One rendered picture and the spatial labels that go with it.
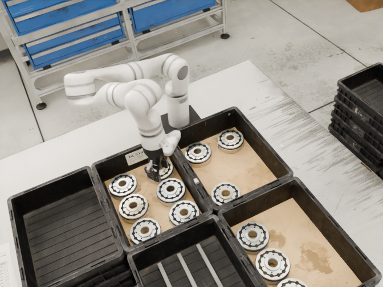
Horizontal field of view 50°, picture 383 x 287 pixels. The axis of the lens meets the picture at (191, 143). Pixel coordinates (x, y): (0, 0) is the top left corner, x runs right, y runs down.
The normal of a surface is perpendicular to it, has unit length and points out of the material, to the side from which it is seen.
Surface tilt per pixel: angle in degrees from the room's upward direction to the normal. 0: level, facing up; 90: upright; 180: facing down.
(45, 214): 0
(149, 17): 90
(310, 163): 0
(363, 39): 0
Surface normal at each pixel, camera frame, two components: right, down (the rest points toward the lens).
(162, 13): 0.45, 0.62
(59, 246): -0.10, -0.68
